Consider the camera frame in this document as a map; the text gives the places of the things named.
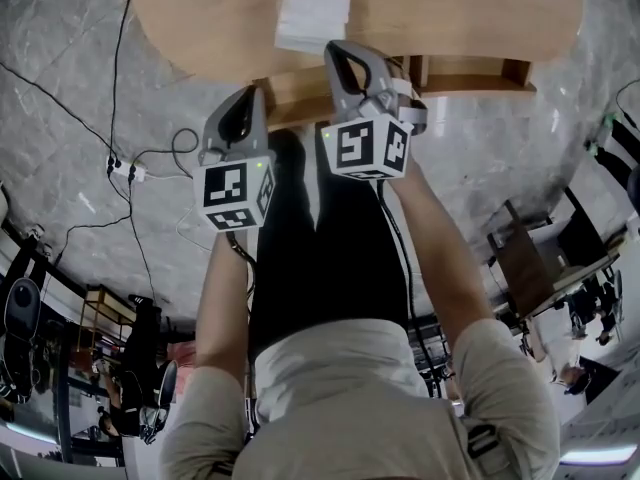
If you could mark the dark wooden chair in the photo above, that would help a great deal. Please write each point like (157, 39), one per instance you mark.
(522, 263)

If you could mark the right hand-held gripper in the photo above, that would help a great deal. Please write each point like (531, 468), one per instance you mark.
(357, 148)

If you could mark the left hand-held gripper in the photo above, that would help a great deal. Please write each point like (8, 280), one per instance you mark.
(225, 188)

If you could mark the person's black trousers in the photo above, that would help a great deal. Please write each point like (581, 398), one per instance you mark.
(345, 258)

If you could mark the yellow metal shelf frame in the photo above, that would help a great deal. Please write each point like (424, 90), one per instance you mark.
(85, 323)

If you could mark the white power strip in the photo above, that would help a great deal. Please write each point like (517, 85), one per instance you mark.
(135, 172)

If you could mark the person's right forearm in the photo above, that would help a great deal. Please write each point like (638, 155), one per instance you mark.
(440, 258)

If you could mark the wooden table top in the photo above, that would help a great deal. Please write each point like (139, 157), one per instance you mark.
(440, 13)

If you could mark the stack of white cloths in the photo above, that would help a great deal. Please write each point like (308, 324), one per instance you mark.
(312, 18)

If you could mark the person's beige shirt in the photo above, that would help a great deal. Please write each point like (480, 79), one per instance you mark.
(350, 408)

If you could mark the person's left forearm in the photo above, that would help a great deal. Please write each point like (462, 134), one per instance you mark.
(222, 308)

